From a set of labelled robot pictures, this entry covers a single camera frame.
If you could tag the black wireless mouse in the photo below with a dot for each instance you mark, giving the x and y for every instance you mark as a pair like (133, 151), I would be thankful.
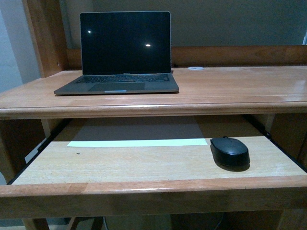
(230, 154)

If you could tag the white paper sheet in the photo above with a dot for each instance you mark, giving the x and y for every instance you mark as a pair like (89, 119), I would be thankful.
(139, 132)

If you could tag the grey open laptop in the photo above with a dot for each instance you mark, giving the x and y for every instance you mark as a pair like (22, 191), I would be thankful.
(124, 53)

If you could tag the wooden desk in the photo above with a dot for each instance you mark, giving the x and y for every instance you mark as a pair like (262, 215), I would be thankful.
(240, 80)

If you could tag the wooden sliding keyboard tray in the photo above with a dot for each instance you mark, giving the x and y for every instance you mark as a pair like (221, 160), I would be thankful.
(67, 181)

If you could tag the white desk cable grommet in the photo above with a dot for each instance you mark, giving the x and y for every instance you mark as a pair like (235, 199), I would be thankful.
(195, 68)

